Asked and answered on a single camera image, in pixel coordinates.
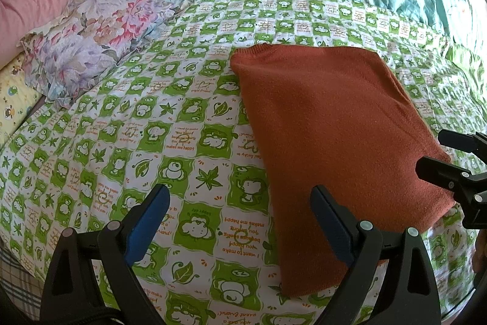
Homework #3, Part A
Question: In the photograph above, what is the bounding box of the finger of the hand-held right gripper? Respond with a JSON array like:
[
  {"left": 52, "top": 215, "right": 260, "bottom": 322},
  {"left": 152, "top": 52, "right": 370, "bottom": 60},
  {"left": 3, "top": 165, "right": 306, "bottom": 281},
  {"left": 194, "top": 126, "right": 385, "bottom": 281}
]
[
  {"left": 438, "top": 130, "right": 487, "bottom": 155},
  {"left": 415, "top": 156, "right": 487, "bottom": 230}
]

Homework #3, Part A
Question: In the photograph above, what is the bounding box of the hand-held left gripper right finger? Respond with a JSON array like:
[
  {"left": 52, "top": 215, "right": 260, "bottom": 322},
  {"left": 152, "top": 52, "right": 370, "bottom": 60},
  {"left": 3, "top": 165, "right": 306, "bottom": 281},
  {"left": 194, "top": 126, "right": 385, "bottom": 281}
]
[{"left": 310, "top": 185, "right": 442, "bottom": 325}]

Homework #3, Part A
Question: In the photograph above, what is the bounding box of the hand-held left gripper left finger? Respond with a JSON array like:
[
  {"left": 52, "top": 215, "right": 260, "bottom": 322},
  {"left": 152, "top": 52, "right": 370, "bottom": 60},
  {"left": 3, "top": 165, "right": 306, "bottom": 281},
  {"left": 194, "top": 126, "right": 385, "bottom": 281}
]
[{"left": 40, "top": 184, "right": 170, "bottom": 325}]

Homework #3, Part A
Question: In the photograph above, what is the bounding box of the rust orange knit sweater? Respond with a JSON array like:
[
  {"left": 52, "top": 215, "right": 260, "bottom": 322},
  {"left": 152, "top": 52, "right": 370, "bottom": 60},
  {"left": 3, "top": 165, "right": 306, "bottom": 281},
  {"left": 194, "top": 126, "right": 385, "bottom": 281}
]
[{"left": 230, "top": 45, "right": 459, "bottom": 298}]

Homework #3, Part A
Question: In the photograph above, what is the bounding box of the green checked cartoon blanket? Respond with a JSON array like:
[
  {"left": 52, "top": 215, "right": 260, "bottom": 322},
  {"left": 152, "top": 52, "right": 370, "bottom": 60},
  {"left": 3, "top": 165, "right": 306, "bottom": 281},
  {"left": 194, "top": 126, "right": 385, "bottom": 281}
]
[{"left": 0, "top": 0, "right": 487, "bottom": 325}]

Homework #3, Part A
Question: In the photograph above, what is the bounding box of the plaid bed sheet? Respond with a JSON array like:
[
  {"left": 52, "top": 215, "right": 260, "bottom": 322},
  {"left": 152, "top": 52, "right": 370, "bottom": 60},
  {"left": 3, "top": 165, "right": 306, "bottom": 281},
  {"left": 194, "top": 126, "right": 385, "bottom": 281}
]
[{"left": 0, "top": 239, "right": 48, "bottom": 322}]

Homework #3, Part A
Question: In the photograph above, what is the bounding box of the yellow cartoon pillow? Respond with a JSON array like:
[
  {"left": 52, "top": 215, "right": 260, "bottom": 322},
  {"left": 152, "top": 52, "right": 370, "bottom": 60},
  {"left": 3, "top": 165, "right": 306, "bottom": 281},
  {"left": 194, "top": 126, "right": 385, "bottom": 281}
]
[{"left": 0, "top": 53, "right": 43, "bottom": 147}]

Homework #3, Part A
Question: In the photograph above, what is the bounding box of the pink floral ruffled pillow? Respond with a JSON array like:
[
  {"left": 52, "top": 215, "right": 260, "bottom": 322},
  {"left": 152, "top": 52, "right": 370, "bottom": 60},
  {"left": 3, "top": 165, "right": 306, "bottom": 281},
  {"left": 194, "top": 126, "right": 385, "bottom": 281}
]
[{"left": 19, "top": 0, "right": 195, "bottom": 110}]

